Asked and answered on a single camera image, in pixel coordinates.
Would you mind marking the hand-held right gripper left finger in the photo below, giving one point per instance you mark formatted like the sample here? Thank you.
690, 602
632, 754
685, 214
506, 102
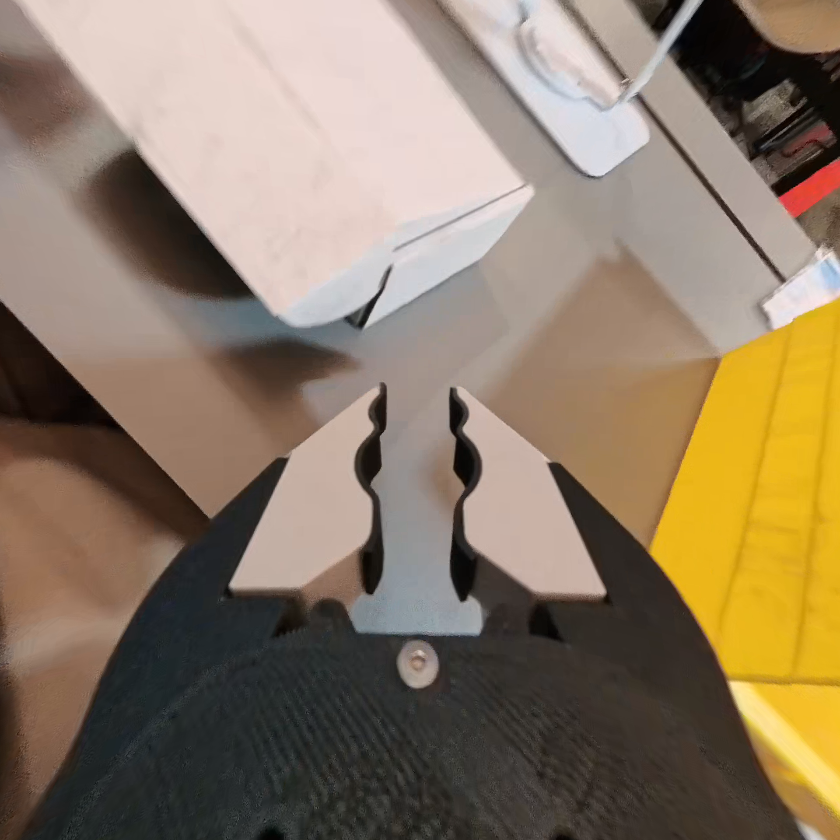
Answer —
308, 525

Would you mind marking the laminated instruction sheet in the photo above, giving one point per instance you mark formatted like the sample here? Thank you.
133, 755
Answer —
804, 292

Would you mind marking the white document stand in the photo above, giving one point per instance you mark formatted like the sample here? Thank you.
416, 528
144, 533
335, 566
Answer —
577, 98

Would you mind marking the yellow storage bin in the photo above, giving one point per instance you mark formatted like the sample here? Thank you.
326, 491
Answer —
754, 492

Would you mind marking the white cardboard box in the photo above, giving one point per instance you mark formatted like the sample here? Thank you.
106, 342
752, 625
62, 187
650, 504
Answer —
295, 151

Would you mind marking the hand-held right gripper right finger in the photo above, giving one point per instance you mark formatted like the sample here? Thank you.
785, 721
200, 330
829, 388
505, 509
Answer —
531, 531

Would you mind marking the red floor object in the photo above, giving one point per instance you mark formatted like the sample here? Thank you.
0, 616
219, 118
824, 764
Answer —
810, 195

